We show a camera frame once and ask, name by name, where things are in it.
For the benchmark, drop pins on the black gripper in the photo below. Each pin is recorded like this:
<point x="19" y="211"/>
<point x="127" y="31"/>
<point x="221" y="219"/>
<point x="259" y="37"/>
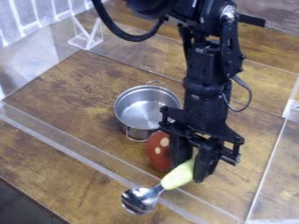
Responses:
<point x="199" y="125"/>

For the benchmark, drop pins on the green handled metal spoon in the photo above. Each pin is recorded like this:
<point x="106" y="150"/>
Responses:
<point x="139" y="200"/>

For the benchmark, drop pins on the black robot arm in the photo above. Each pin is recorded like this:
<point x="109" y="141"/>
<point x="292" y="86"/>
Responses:
<point x="209" y="26"/>

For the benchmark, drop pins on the red toy mushroom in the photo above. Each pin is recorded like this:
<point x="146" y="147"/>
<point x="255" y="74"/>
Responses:
<point x="158" y="151"/>

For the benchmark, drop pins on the clear acrylic front barrier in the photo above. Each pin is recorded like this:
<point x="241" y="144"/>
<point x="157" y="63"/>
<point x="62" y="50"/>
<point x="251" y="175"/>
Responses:
<point x="187" y="205"/>

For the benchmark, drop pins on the small steel pot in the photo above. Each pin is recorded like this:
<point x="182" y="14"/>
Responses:
<point x="138" y="109"/>

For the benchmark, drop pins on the black bar in background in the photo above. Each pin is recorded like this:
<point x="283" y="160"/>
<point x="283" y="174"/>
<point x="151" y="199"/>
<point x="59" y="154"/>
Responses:
<point x="257" y="21"/>

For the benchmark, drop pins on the clear acrylic bracket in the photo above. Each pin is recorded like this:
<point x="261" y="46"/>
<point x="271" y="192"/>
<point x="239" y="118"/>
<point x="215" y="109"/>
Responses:
<point x="87" y="39"/>

